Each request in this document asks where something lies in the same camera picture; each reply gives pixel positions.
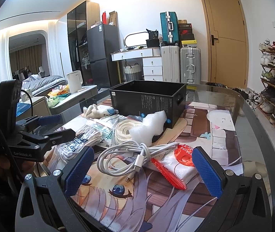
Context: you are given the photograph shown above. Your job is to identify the black refrigerator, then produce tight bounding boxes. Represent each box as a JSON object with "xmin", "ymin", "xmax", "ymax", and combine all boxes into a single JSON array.
[{"xmin": 87, "ymin": 24, "xmax": 120, "ymax": 88}]

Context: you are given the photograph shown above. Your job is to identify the woven laundry basket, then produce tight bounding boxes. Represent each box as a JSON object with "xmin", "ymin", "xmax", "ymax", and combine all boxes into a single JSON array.
[{"xmin": 124, "ymin": 63, "xmax": 142, "ymax": 81}]

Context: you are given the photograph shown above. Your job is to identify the white foam piece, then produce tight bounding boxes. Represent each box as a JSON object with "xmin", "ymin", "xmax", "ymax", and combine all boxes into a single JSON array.
[{"xmin": 129, "ymin": 111, "xmax": 167, "ymax": 147}]

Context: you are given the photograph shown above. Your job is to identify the red white snack bag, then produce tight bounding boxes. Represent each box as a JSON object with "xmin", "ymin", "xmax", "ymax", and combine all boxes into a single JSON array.
[{"xmin": 151, "ymin": 144, "xmax": 197, "ymax": 190}]

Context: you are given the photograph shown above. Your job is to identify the white suitcase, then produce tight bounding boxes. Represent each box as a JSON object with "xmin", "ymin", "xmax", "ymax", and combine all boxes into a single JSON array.
[{"xmin": 161, "ymin": 46, "xmax": 180, "ymax": 82}]

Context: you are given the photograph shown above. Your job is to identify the black bag on desk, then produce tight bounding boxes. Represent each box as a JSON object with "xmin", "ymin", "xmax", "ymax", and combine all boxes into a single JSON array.
[{"xmin": 146, "ymin": 29, "xmax": 160, "ymax": 48}]

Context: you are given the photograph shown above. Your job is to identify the silver suitcase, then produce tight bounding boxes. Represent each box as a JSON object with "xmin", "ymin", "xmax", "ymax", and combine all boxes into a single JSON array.
[{"xmin": 180, "ymin": 47, "xmax": 201, "ymax": 84}]

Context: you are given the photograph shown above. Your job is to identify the left hand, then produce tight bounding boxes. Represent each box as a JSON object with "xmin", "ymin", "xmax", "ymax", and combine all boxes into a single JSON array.
[{"xmin": 0, "ymin": 157, "xmax": 34, "ymax": 176}]

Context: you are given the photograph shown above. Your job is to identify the dark glass wardrobe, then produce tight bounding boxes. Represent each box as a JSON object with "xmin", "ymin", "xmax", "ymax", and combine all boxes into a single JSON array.
[{"xmin": 67, "ymin": 1, "xmax": 100, "ymax": 85}]

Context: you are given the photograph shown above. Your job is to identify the wooden door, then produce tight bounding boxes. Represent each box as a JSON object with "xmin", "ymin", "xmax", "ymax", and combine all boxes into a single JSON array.
[{"xmin": 202, "ymin": 0, "xmax": 249, "ymax": 89}]

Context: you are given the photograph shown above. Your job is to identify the white kettle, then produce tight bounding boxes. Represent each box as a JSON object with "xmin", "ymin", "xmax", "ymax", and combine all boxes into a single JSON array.
[{"xmin": 67, "ymin": 70, "xmax": 83, "ymax": 93}]

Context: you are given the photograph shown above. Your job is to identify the stacked shoe boxes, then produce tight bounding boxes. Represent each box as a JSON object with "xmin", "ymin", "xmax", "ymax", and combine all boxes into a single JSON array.
[{"xmin": 178, "ymin": 19, "xmax": 197, "ymax": 47}]

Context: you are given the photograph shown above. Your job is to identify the bed with grey blanket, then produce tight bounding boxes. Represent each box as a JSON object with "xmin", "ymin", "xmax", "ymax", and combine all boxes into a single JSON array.
[{"xmin": 22, "ymin": 74, "xmax": 68, "ymax": 96}]

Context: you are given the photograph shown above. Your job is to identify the white cable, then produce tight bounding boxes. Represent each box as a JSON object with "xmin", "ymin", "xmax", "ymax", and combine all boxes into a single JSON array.
[{"xmin": 96, "ymin": 139, "xmax": 180, "ymax": 183}]

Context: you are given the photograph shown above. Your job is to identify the adidas shoelace bag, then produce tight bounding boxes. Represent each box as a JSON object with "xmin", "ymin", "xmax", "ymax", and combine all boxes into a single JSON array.
[{"xmin": 57, "ymin": 120, "xmax": 112, "ymax": 162}]

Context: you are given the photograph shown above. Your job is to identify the teal suitcase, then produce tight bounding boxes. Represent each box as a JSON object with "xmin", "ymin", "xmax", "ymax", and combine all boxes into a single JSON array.
[{"xmin": 160, "ymin": 12, "xmax": 180, "ymax": 46}]

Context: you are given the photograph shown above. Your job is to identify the grey side cabinet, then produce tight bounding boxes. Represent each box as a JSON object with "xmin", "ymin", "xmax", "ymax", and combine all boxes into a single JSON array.
[{"xmin": 15, "ymin": 84, "xmax": 99, "ymax": 122}]

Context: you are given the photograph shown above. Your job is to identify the black cardboard box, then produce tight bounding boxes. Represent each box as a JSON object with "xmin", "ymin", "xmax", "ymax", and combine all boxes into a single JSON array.
[{"xmin": 110, "ymin": 80, "xmax": 186, "ymax": 128}]

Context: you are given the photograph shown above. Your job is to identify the white drawer desk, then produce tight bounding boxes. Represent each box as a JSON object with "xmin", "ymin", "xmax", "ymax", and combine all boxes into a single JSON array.
[{"xmin": 111, "ymin": 47, "xmax": 163, "ymax": 81}]

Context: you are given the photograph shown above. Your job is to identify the oval mirror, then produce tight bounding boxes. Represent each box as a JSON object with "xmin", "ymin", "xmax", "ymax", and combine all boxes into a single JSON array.
[{"xmin": 123, "ymin": 32, "xmax": 149, "ymax": 48}]

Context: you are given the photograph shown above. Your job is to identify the white blue plush toy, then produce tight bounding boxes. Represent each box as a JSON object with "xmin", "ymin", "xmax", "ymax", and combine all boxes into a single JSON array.
[{"xmin": 81, "ymin": 104, "xmax": 118, "ymax": 119}]

